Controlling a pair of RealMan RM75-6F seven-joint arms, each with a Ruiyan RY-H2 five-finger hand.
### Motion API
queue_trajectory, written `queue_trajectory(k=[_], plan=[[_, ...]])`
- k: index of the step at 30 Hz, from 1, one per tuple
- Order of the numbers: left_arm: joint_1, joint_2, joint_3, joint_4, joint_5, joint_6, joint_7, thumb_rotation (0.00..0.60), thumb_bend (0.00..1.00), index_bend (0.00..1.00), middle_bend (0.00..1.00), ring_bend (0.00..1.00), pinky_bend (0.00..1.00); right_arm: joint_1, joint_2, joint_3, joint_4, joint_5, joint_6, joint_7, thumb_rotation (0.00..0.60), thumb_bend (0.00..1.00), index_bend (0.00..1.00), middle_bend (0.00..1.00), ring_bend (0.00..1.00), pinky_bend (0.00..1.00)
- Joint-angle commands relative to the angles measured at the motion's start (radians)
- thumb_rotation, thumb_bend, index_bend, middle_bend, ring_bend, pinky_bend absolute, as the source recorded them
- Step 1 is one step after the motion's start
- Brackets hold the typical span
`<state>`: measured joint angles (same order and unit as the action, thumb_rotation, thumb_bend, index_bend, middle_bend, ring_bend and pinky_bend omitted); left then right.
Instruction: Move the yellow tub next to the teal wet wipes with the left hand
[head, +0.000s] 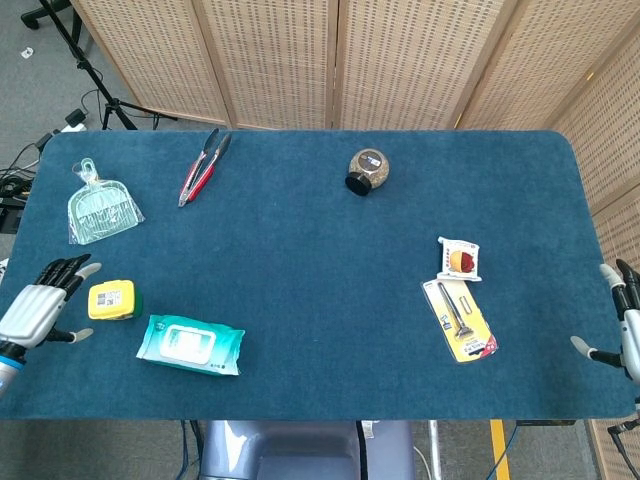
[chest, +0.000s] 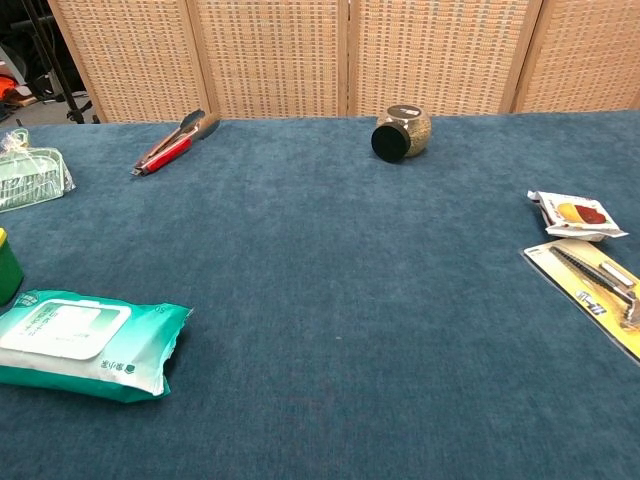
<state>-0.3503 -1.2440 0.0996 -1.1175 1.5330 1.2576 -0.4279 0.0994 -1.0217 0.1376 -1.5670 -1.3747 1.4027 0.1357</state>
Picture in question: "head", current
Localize yellow floor tape strip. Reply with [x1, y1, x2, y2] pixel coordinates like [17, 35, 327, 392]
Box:
[489, 419, 511, 480]

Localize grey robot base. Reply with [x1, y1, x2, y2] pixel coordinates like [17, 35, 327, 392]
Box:
[198, 419, 417, 480]

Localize black cable bundle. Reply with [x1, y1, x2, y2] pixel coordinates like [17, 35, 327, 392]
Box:
[0, 142, 44, 201]

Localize black tripod stand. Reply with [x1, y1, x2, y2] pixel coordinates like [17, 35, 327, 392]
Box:
[19, 0, 177, 132]

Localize blue table cloth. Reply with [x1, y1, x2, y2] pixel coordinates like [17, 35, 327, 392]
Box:
[0, 128, 639, 421]

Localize green tub with yellow lid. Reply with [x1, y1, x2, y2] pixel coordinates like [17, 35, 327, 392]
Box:
[87, 279, 144, 322]

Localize white snack packet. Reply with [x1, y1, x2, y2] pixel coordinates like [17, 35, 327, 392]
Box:
[436, 235, 484, 284]

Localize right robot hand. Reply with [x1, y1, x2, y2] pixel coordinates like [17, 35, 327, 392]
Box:
[570, 258, 640, 386]

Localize glass jar with black lid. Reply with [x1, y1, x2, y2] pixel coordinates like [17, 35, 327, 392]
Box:
[344, 147, 392, 197]

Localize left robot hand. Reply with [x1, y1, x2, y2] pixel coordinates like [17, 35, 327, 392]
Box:
[0, 253, 103, 351]

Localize teal wet wipes pack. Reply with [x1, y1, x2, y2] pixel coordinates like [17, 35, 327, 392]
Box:
[135, 313, 246, 376]

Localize white power strip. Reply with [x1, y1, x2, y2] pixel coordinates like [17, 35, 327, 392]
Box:
[59, 108, 90, 134]

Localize razor on yellow card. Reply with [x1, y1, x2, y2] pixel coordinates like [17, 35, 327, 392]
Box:
[421, 277, 500, 364]

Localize red-handled metal kitchen tongs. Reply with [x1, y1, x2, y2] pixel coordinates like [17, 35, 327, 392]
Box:
[177, 127, 233, 208]

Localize green plastic dustpan in bag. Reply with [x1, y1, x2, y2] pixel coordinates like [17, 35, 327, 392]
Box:
[67, 157, 146, 246]

